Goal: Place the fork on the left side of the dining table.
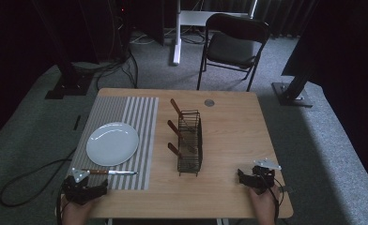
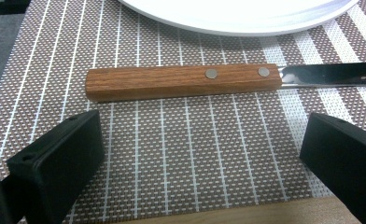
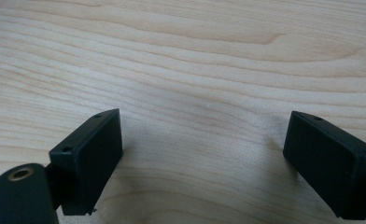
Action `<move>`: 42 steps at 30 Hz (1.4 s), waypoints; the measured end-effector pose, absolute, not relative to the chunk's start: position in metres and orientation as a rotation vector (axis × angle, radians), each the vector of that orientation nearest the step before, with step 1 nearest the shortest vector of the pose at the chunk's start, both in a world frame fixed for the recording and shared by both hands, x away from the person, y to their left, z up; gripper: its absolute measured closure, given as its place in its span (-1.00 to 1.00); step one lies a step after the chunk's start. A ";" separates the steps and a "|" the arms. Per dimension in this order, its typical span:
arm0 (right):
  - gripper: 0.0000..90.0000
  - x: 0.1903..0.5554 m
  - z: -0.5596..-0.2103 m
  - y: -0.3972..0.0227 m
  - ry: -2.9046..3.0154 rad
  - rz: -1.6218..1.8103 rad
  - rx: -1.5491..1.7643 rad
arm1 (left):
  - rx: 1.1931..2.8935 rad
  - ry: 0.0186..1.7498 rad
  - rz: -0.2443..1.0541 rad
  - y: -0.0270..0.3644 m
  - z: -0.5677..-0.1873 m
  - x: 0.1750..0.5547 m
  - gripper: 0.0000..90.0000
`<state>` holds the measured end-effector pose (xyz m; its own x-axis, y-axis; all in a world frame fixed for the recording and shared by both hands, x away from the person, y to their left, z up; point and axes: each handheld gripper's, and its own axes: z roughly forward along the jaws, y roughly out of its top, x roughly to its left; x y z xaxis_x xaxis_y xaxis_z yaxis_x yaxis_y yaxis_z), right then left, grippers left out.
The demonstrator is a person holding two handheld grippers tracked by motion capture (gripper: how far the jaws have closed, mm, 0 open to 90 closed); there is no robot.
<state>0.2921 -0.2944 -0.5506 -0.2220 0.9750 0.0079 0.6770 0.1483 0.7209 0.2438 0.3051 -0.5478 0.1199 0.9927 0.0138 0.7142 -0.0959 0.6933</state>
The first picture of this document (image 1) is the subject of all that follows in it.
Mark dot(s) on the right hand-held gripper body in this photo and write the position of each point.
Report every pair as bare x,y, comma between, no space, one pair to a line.
263,178

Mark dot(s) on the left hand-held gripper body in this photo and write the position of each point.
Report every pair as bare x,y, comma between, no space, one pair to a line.
75,192

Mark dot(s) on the person's left hand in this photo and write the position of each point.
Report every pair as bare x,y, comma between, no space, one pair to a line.
77,214

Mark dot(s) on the person's right hand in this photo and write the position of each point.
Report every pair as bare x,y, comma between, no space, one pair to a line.
264,206

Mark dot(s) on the white round plate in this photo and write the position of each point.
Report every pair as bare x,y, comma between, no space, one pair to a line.
112,143

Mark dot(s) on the small black floor object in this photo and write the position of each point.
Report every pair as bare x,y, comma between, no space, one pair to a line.
77,122

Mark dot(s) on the grey striped placemat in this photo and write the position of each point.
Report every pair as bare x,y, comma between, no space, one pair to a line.
143,125

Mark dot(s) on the round grey table grommet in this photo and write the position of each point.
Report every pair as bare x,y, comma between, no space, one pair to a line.
209,102

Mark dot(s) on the black metal stand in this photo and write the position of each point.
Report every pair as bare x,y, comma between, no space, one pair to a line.
293,93
69,84

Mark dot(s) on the black folding chair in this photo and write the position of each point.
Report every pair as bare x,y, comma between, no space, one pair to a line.
232,47

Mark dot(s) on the dark curtain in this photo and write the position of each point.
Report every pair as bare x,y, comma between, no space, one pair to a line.
344,62

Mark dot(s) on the white desk frame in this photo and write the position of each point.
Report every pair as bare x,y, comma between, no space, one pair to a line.
177,47

